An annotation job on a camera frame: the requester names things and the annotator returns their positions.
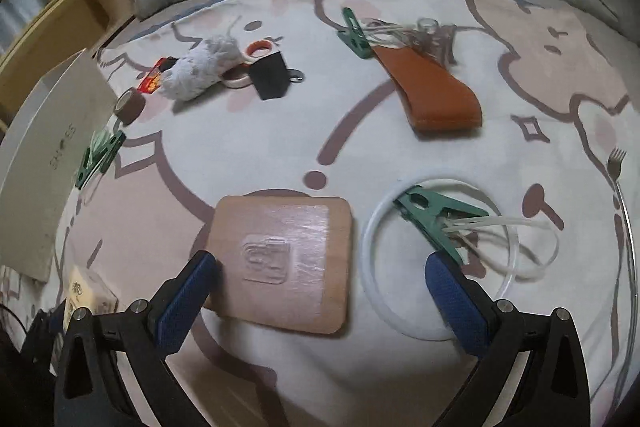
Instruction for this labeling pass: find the yellow tissue pack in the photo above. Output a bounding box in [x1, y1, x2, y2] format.
[62, 264, 121, 323]

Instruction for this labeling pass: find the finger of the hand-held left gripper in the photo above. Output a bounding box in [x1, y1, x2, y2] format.
[27, 304, 68, 358]

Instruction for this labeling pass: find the small black pouch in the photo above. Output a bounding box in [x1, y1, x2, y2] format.
[248, 51, 306, 100]

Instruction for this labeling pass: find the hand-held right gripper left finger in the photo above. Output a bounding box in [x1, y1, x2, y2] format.
[52, 249, 218, 427]

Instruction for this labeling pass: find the red packet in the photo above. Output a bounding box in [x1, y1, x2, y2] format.
[137, 56, 178, 96]

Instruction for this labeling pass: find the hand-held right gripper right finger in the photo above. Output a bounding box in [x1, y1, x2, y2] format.
[425, 251, 591, 427]

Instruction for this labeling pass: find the white shoe box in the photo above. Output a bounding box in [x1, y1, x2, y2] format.
[0, 48, 118, 282]

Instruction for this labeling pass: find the printed cartoon bear blanket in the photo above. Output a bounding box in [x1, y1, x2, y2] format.
[0, 0, 640, 427]

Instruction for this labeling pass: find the bunch of keys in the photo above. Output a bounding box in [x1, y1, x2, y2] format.
[365, 17, 458, 68]

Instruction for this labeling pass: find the white patterned cloth roll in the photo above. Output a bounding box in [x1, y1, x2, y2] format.
[160, 34, 243, 102]

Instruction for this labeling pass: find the brown leather key case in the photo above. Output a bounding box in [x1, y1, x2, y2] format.
[372, 44, 483, 132]

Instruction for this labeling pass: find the brown tape roll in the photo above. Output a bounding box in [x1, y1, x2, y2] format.
[112, 87, 147, 126]

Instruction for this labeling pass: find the wooden shelf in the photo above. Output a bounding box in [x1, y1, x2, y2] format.
[0, 0, 171, 128]

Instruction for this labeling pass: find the pale tape roll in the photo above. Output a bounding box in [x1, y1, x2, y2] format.
[220, 66, 253, 88]

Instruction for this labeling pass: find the white tube ring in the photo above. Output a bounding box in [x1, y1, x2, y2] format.
[361, 179, 518, 343]

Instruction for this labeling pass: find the green clip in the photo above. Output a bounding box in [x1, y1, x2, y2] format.
[336, 8, 373, 60]
[392, 186, 491, 265]
[75, 131, 127, 190]

